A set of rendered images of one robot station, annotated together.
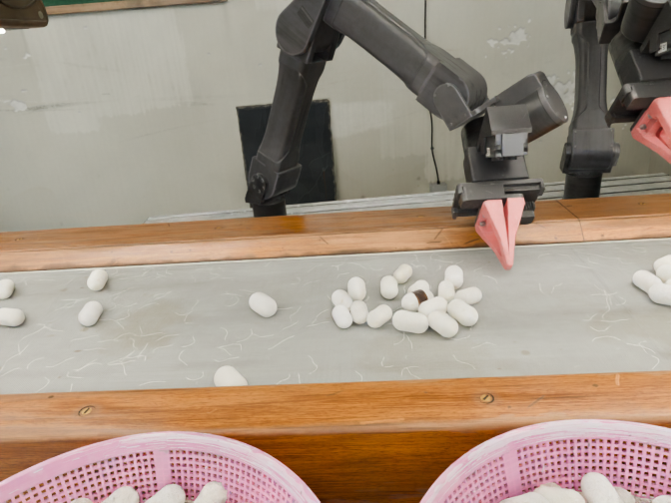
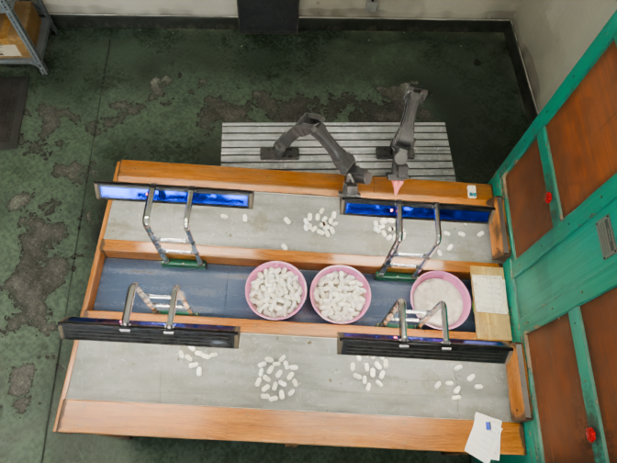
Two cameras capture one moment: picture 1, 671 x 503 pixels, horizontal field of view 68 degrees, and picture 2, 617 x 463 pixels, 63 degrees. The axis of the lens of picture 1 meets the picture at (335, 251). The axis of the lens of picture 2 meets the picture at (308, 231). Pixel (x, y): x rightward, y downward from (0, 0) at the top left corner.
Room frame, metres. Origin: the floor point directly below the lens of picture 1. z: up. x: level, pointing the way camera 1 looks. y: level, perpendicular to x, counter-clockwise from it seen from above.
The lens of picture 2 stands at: (-0.55, 0.13, 2.86)
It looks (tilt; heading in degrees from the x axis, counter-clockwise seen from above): 65 degrees down; 352
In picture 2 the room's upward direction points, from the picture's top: 8 degrees clockwise
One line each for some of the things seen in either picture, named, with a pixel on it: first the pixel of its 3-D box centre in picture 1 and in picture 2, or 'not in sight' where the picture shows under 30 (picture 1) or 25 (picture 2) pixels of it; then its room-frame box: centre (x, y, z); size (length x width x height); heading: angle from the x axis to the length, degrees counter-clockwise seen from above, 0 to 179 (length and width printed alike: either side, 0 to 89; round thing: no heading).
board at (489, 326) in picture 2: not in sight; (489, 301); (0.08, -0.80, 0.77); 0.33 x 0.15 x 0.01; 176
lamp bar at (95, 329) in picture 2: not in sight; (151, 331); (-0.11, 0.58, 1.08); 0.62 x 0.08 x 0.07; 86
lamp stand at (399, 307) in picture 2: not in sight; (409, 335); (-0.10, -0.39, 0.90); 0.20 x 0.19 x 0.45; 86
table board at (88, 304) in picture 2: not in sight; (96, 286); (0.20, 0.94, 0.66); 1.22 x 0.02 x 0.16; 176
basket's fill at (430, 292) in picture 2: not in sight; (437, 303); (0.09, -0.58, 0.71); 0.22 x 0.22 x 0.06
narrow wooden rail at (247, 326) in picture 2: not in sight; (299, 331); (-0.03, 0.03, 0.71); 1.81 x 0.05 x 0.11; 86
